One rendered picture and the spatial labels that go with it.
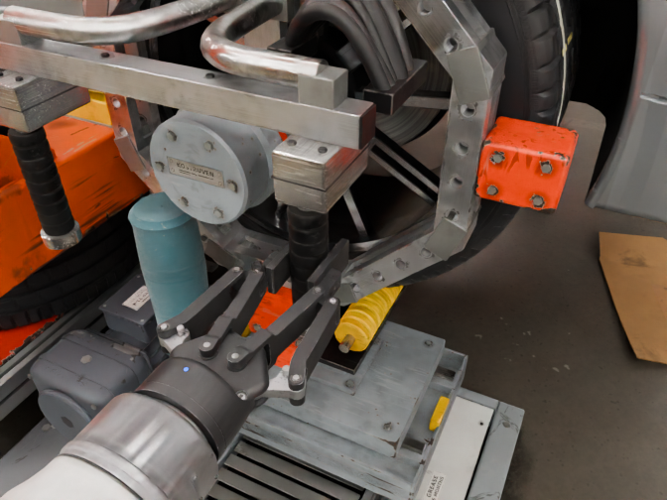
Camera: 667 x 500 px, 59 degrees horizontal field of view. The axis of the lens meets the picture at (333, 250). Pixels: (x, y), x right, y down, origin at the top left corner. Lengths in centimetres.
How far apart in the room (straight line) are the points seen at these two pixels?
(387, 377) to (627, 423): 63
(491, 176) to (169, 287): 46
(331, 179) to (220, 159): 18
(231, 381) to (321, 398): 78
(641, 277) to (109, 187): 154
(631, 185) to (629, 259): 127
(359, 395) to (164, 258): 56
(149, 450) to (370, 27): 37
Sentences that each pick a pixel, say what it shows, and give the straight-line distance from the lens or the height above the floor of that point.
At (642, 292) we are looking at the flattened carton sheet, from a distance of 198.
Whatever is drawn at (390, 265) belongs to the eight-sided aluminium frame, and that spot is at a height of 68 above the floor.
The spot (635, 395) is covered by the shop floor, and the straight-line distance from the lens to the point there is 168.
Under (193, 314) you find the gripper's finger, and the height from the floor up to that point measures 84.
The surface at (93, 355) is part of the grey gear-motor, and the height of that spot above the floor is 40.
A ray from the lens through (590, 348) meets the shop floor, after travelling 175.
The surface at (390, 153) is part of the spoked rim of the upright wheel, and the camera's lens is 82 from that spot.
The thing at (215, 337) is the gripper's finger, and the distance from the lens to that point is 46.
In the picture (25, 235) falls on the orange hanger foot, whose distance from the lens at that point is 110.
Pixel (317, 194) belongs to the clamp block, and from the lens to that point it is 48.
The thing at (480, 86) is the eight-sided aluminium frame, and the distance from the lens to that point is 63.
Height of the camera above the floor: 117
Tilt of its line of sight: 38 degrees down
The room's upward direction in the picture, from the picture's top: straight up
